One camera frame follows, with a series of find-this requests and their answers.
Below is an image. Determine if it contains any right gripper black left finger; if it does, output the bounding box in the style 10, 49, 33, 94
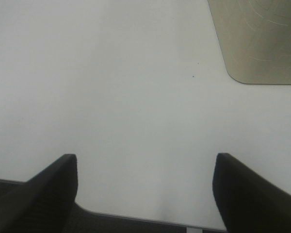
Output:
0, 154, 77, 233

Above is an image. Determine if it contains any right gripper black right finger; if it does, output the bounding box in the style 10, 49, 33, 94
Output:
213, 153, 291, 233

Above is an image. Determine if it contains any beige storage box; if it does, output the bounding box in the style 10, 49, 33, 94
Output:
208, 0, 291, 85

